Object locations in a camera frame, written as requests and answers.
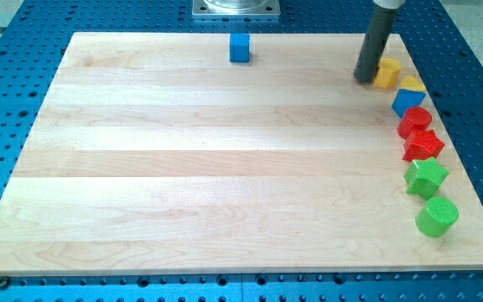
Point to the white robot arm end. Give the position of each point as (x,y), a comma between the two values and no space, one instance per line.
(389,4)

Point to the blue cube block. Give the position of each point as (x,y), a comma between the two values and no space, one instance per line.
(239,48)

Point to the yellow hexagon block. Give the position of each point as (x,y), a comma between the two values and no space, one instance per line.
(387,73)

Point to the wooden board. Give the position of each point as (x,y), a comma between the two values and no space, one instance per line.
(154,154)

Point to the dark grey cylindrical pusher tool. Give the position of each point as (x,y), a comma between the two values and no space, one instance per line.
(375,40)

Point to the blue pentagon block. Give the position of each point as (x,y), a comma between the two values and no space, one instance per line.
(406,99)

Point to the red cylinder block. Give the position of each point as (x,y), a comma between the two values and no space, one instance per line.
(414,118)

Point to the red star block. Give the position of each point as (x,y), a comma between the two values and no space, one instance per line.
(422,144)

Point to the yellow heart block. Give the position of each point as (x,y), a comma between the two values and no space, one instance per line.
(411,83)

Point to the green star block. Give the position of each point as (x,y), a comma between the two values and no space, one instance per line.
(424,177)

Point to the green cylinder block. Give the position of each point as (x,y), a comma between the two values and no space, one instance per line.
(438,215)

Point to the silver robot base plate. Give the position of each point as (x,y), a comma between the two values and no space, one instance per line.
(235,8)

